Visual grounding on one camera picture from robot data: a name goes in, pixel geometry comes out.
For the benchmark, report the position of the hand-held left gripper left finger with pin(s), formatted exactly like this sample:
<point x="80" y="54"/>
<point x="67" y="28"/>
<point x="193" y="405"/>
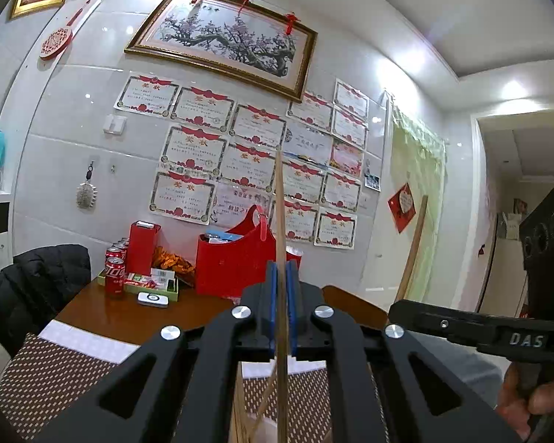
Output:
<point x="271" y="300"/>

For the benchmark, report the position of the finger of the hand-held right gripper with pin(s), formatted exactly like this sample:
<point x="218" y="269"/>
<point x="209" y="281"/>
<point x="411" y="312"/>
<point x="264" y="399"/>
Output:
<point x="434" y="320"/>

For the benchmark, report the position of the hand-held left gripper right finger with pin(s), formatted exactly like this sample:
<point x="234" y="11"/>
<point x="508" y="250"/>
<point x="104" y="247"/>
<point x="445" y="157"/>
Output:
<point x="293" y="304"/>

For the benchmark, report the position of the bunch of wooden chopsticks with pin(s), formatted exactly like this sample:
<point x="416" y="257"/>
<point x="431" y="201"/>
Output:
<point x="235" y="406"/>

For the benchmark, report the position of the person's right hand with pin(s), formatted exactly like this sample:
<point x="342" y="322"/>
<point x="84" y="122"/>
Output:
<point x="517" y="397"/>

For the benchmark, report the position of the red basket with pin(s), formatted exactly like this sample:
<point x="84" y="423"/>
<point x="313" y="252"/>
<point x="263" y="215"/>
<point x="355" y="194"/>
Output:
<point x="240" y="263"/>

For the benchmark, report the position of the brown wooden chair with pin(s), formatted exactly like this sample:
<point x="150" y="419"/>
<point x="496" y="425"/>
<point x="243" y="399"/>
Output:
<point x="355" y="304"/>

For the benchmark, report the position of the grey garment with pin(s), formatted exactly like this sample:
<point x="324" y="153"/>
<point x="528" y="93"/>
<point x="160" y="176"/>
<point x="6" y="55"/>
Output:
<point x="471" y="371"/>

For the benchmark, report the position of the orange snack bag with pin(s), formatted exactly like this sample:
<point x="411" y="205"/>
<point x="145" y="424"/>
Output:
<point x="173" y="258"/>

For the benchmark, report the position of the red diamond door decoration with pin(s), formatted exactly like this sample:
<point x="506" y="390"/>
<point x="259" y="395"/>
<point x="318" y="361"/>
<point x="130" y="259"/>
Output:
<point x="402" y="207"/>

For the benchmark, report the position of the white flat device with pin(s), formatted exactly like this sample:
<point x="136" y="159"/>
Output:
<point x="153" y="299"/>

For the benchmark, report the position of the green tray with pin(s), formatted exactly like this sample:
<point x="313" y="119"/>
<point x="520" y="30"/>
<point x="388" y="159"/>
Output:
<point x="152" y="288"/>

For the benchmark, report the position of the red box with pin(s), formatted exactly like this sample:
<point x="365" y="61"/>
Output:
<point x="143" y="249"/>

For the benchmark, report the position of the red soda can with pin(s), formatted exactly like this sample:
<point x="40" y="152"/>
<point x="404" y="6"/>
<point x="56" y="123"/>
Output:
<point x="121" y="244"/>
<point x="115" y="279"/>
<point x="114" y="253"/>

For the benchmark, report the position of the green door curtain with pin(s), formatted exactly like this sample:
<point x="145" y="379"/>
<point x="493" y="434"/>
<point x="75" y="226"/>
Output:
<point x="420" y="157"/>

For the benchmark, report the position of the black jacket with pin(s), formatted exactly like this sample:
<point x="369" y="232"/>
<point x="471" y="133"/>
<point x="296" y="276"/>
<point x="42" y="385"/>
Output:
<point x="32" y="286"/>

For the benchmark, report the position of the framed blossom painting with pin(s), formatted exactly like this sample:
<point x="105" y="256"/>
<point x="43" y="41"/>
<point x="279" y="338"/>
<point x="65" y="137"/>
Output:
<point x="221" y="41"/>

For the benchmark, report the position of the small red wall ornament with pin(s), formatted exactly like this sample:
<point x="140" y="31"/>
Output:
<point x="481" y="249"/>

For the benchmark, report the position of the small wall photo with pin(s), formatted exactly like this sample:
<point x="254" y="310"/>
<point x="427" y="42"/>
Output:
<point x="372" y="177"/>

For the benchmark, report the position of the group of wall certificates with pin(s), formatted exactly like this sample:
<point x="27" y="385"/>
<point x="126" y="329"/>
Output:
<point x="198" y="147"/>

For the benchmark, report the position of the white wall switch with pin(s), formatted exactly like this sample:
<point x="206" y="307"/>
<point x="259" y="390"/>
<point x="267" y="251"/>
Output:
<point x="114" y="124"/>

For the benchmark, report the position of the round red wall ornament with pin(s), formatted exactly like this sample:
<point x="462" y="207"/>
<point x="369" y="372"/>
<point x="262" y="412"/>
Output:
<point x="55" y="41"/>

